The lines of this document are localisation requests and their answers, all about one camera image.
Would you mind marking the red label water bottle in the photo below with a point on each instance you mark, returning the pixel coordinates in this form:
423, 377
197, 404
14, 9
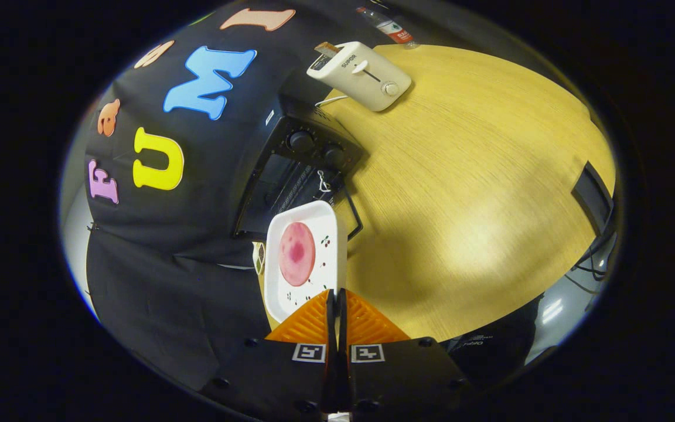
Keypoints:
387, 24

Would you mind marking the pink ham slice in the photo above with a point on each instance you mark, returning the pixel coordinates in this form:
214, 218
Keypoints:
296, 252

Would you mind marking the black toaster oven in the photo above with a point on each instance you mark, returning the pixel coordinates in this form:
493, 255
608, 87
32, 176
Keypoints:
314, 132

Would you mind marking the brown bread slice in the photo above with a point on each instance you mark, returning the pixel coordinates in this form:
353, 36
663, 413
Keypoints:
327, 49

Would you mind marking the white square plate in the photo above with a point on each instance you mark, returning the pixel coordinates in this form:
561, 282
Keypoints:
326, 223

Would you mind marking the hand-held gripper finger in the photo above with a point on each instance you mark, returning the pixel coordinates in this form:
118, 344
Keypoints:
343, 328
331, 328

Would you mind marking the black box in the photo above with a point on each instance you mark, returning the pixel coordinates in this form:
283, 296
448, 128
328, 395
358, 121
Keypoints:
490, 346

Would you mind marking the white pop-up toaster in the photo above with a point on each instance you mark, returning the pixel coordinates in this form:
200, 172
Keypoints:
367, 76

